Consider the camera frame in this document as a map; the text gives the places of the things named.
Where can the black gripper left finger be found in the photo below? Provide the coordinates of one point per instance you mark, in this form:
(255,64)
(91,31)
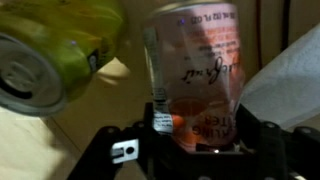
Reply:
(140,156)

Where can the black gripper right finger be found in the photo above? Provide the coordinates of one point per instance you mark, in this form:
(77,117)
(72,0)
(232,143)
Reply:
(276,153)

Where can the pink sparkling water can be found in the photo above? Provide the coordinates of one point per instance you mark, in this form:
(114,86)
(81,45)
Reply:
(200,76)

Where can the yellow-green sparkling water can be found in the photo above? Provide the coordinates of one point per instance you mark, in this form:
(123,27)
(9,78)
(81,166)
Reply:
(60,50)

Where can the white paper towel roll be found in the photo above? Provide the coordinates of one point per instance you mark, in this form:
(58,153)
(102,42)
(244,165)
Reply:
(286,83)

